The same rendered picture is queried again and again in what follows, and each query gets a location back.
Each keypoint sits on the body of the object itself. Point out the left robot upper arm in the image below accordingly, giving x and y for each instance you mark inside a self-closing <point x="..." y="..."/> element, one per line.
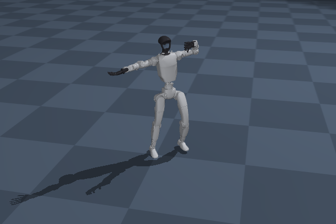
<point x="181" y="54"/>

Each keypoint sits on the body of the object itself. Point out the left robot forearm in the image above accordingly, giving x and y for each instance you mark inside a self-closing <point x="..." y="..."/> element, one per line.
<point x="196" y="46"/>

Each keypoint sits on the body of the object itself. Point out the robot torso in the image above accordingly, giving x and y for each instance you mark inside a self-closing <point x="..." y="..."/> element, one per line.
<point x="167" y="71"/>

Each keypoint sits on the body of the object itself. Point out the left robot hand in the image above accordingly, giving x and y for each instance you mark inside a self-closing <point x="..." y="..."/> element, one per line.
<point x="188" y="45"/>

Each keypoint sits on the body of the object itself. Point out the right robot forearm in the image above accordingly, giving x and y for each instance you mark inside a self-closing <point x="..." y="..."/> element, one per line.
<point x="133" y="67"/>

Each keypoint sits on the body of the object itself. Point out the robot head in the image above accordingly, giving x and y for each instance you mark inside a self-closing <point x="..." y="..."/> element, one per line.
<point x="163" y="40"/>

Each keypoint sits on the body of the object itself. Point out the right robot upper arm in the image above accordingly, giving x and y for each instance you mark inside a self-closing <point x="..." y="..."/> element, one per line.
<point x="150" y="62"/>

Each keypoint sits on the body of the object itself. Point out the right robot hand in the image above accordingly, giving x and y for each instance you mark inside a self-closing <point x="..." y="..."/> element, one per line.
<point x="122" y="71"/>

